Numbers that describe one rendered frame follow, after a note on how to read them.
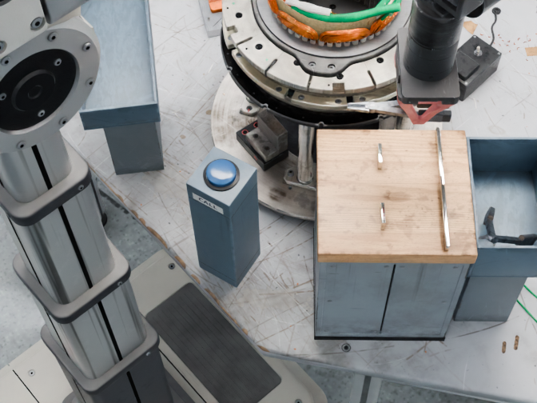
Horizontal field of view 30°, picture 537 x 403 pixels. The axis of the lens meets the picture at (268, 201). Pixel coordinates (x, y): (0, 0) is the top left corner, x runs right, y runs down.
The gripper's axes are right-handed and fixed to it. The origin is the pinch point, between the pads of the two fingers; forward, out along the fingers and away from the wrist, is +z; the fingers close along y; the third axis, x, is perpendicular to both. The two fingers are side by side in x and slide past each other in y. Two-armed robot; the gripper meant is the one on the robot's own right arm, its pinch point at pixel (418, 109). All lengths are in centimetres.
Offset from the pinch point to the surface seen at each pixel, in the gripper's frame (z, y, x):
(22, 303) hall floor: 119, 29, 77
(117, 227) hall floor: 118, 50, 57
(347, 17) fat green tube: 2.8, 17.1, 7.9
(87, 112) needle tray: 12.3, 8.2, 43.1
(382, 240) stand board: 12.0, -11.7, 3.8
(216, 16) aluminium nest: 38, 48, 28
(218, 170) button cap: 14.1, -0.1, 25.0
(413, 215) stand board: 11.9, -8.1, -0.4
